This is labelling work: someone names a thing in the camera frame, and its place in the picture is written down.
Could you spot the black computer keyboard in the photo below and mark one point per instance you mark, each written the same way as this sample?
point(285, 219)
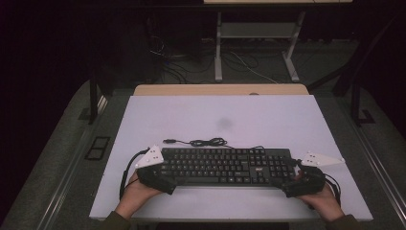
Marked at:
point(217, 166)

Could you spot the white table board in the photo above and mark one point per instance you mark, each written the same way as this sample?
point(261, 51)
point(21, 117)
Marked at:
point(223, 118)

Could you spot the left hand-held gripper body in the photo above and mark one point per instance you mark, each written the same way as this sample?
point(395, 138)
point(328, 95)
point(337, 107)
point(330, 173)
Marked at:
point(156, 180)

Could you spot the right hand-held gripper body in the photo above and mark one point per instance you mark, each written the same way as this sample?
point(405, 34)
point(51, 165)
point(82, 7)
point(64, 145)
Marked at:
point(306, 185)

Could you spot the black metal stand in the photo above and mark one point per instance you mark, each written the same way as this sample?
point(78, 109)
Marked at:
point(356, 96)

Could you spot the wooden table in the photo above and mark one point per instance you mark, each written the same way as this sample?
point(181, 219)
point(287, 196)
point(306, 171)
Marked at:
point(191, 89)

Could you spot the round dark table grommet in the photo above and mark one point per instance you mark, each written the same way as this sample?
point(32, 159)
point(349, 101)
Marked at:
point(253, 93)

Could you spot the aluminium floor rail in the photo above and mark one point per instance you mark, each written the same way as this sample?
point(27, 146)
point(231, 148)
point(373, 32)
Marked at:
point(63, 185)
point(379, 166)

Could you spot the person's left hand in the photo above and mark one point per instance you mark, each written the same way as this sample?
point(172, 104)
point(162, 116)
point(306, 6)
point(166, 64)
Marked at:
point(135, 195)

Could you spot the black floor socket frame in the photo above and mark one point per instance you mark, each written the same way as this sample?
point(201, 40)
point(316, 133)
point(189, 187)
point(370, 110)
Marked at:
point(97, 148)

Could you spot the white metal desk frame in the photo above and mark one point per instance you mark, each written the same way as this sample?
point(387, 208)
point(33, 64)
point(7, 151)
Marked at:
point(255, 30)

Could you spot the person's right hand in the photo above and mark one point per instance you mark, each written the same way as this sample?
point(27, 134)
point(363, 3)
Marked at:
point(322, 202)

